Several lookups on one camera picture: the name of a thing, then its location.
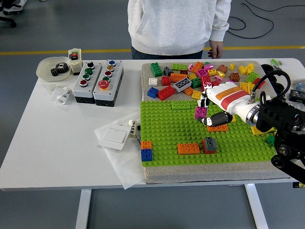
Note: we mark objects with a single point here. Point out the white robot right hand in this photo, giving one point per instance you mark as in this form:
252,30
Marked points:
228,97

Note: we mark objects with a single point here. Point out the person's left hand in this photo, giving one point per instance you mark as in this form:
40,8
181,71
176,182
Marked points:
217,48

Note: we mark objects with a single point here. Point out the magenta four-stud brick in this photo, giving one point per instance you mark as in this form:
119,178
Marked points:
200,112

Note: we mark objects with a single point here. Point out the dark grey two-stud brick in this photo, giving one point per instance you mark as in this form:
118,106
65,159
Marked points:
210,143

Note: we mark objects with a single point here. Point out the person's left forearm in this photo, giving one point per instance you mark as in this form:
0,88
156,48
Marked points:
220,26

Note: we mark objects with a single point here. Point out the yellow eight-stud brick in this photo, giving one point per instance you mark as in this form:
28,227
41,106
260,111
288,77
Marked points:
244,86

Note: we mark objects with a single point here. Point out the salmon brown brick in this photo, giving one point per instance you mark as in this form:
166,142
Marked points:
222,68

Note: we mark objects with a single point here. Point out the yellow four-stud brick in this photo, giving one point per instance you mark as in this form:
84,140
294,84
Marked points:
234,118
196,95

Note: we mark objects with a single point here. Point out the pink brick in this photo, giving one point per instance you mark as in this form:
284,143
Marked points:
218,78
190,67

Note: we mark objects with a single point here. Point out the small yellow brick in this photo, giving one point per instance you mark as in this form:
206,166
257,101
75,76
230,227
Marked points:
231,66

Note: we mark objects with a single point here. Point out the shiny yellow brick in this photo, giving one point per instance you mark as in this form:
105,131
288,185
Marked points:
220,74

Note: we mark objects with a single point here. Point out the red eight-stud brick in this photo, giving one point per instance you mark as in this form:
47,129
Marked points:
166,93
205,80

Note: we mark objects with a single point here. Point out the white four-stud brick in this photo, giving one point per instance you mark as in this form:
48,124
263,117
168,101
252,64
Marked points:
198,103
153,81

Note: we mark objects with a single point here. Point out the orange eight-stud brick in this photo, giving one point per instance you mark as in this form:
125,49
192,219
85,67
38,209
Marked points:
218,128
189,148
178,77

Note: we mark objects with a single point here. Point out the maroon brick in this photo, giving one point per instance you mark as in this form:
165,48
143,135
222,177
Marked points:
184,72

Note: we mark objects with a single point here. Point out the grey upturned brick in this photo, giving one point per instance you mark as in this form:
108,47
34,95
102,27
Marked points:
182,85

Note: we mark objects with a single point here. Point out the lime green flat brick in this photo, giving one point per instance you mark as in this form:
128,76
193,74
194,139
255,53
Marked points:
181,105

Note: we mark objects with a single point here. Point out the red six-stud brick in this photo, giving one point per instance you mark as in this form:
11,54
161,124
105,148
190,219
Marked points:
204,146

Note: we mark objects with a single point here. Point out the dark grey arch brick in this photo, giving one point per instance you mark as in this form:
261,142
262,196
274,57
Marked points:
166,72

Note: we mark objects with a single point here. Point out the small dark green brick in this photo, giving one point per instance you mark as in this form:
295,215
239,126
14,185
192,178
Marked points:
270,139

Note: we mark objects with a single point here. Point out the red four-stud brick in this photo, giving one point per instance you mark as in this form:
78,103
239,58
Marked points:
166,80

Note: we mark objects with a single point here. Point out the green baseplate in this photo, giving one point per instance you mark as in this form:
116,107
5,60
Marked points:
164,124

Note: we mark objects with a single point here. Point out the blue four-stud brick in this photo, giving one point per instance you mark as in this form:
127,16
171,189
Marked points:
146,155
153,92

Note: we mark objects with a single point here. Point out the orange four-stud brick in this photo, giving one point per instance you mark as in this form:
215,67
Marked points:
146,144

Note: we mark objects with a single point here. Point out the person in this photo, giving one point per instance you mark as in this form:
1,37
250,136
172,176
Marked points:
171,23

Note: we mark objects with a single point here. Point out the grey metal tool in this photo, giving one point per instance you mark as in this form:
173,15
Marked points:
277,68

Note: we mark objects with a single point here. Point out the black printed box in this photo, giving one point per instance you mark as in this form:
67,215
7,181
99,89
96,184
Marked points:
297,95

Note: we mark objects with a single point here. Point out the blue plastic packet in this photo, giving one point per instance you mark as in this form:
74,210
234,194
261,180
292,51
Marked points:
300,84

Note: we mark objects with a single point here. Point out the white printed tube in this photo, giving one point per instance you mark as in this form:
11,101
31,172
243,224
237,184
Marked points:
132,128

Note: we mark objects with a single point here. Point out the grey emergency-stop control box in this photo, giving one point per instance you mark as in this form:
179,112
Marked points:
114,78

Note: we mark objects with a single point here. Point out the white table leg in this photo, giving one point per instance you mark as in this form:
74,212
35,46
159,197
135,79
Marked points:
83,210
256,207

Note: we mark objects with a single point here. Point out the white tissue paper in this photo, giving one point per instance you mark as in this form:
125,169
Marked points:
126,167

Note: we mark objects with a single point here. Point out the grey four-button control box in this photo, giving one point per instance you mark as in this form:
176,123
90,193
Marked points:
79,89

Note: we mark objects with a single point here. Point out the black metal gear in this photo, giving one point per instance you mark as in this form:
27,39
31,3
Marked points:
54,72
64,69

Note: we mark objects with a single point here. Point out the white pipe tee fitting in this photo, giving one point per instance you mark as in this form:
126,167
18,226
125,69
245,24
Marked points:
63,95

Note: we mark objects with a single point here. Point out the white plastic bowl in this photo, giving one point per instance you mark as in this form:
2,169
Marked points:
45,69

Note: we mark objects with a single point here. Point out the white desk leg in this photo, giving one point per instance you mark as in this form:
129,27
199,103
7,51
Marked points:
24,2

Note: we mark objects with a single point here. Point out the black office chair base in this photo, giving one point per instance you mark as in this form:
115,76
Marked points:
10,22

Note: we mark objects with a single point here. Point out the white wall switch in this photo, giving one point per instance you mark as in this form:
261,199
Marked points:
114,136

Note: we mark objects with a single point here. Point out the cream switch box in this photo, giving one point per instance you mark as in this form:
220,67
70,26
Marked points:
76,65

